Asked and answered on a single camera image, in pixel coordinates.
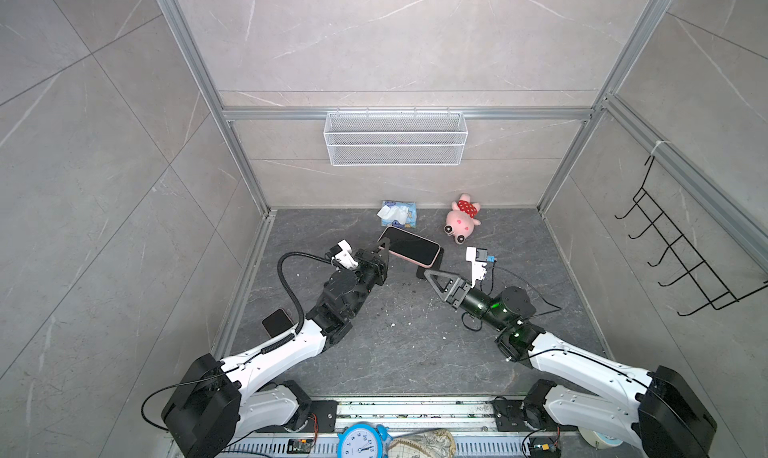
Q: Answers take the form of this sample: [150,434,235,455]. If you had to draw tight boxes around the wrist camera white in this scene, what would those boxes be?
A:
[465,247,496,286]
[328,240,359,271]

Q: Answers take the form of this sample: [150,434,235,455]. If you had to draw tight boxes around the woven basket object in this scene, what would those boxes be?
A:
[387,429,457,458]

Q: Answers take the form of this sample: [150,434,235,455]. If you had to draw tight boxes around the small phone pink case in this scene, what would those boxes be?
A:
[261,308,295,338]

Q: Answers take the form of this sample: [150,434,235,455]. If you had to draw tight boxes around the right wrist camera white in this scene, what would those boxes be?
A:
[465,247,496,286]

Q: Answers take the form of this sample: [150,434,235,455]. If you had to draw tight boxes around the white wire wall basket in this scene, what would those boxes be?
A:
[323,111,469,167]

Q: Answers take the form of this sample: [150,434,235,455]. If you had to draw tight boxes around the blue tissue packet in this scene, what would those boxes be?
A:
[377,200,418,228]

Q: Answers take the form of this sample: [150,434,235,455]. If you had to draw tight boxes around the blue alarm clock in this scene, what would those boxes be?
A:
[336,422,392,458]

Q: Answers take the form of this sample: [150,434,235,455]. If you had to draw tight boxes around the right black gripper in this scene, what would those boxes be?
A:
[428,269,510,336]

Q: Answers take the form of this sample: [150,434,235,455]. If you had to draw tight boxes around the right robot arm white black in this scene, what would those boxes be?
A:
[424,269,717,457]

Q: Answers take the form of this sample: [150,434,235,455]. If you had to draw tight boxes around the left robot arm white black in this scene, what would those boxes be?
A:
[151,238,390,457]

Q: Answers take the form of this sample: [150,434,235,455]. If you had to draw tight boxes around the white alarm clock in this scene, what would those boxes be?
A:
[578,427,623,450]

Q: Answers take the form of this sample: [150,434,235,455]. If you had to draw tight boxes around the pink pig plush toy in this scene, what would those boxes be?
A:
[443,194,481,245]

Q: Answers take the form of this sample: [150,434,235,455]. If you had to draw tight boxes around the black phone centre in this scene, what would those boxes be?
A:
[416,260,441,280]

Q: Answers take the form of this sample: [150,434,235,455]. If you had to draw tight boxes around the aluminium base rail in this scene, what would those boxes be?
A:
[161,396,667,458]

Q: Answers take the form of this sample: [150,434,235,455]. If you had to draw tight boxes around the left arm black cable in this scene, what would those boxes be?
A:
[276,251,335,337]

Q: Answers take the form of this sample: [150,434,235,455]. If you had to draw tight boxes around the black wire hook rack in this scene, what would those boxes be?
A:
[614,156,767,317]

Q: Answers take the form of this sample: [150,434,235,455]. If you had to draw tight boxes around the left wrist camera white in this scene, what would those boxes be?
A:
[328,240,359,271]

